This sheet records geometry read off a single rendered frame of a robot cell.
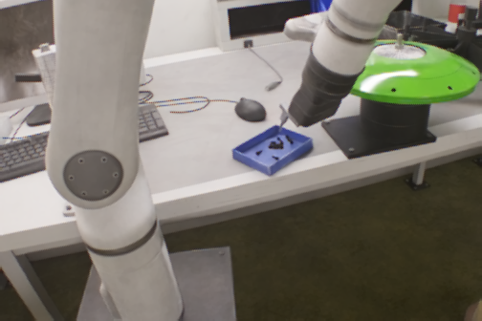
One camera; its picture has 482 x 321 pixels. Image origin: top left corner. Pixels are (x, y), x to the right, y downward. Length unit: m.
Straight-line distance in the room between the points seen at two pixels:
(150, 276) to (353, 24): 0.38
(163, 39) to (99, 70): 1.22
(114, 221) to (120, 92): 0.16
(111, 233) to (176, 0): 1.19
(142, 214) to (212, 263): 0.23
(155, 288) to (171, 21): 1.19
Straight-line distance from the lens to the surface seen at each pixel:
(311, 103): 0.54
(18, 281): 0.91
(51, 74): 0.61
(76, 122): 0.34
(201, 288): 0.60
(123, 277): 0.47
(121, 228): 0.43
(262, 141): 0.79
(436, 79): 0.69
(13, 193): 0.85
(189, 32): 1.54
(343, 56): 0.48
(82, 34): 0.32
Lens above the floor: 1.32
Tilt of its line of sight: 30 degrees down
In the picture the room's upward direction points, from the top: 6 degrees counter-clockwise
